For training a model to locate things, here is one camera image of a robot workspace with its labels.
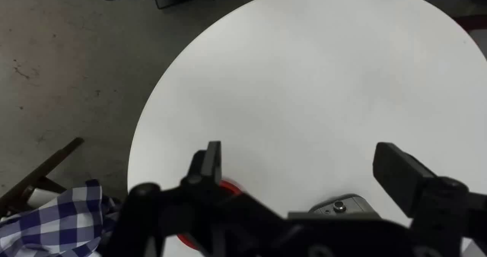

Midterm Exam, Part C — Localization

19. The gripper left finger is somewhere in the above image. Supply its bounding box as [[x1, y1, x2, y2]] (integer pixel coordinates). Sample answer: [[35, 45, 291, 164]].
[[105, 141, 286, 257]]

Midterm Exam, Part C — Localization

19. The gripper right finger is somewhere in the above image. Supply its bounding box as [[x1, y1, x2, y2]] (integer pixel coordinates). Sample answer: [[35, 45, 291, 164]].
[[372, 142, 487, 257]]

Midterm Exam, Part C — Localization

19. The grey toaster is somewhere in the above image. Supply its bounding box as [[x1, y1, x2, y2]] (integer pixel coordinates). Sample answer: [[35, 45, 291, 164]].
[[307, 194, 382, 216]]

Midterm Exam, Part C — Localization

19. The red round plate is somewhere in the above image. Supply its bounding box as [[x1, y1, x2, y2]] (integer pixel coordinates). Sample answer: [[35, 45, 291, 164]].
[[176, 179, 244, 251]]

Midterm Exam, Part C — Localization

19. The blue white checked cloth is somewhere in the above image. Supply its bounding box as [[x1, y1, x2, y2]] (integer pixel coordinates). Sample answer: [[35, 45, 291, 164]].
[[0, 179, 119, 257]]

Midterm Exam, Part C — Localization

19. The dark wooden chair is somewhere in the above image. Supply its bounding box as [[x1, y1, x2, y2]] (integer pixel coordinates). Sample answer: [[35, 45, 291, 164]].
[[0, 137, 85, 216]]

